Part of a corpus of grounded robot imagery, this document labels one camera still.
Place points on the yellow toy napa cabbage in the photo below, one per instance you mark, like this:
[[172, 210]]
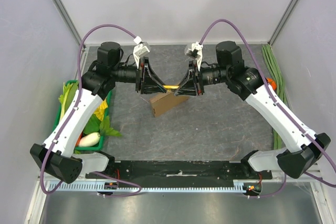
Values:
[[100, 110]]

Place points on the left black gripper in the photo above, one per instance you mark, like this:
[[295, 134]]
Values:
[[151, 85]]

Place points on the green plastic basket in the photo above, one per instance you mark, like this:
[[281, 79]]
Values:
[[101, 142]]

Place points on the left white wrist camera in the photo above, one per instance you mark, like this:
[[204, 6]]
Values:
[[141, 49]]

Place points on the grey slotted cable duct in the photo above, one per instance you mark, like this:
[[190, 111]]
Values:
[[110, 186]]

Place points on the yellow utility knife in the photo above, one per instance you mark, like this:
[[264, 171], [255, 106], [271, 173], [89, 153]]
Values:
[[171, 87]]

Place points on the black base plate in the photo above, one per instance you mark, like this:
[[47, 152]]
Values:
[[183, 173]]

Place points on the green long beans bundle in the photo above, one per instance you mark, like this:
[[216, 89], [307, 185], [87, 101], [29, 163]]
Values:
[[275, 73]]

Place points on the white toy radish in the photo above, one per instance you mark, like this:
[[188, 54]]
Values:
[[89, 140]]

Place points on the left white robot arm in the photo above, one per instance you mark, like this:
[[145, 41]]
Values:
[[55, 155]]

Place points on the orange toy pumpkin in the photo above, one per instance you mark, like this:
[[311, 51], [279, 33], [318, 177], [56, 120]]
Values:
[[272, 83]]

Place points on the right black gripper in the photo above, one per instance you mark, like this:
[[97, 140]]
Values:
[[198, 77]]

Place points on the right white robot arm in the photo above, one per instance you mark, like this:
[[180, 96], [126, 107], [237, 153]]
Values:
[[303, 146]]

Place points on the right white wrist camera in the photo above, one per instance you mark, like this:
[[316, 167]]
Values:
[[195, 51]]

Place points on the green leafy vegetable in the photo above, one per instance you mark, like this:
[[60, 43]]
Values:
[[67, 97]]

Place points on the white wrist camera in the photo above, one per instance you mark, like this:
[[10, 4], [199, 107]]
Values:
[[141, 49], [195, 51]]

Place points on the brown cardboard box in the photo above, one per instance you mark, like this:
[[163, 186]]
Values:
[[164, 102]]

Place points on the orange toy carrot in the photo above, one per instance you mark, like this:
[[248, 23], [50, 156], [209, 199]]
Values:
[[78, 140]]

